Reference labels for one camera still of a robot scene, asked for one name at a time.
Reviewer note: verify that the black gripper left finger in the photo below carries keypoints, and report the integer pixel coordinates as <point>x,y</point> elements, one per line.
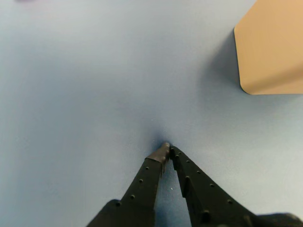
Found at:
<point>139,189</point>

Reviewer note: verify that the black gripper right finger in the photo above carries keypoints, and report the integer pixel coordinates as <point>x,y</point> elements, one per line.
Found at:
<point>208,203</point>

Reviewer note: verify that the beige metal box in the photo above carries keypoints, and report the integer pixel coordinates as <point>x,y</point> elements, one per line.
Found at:
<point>270,47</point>

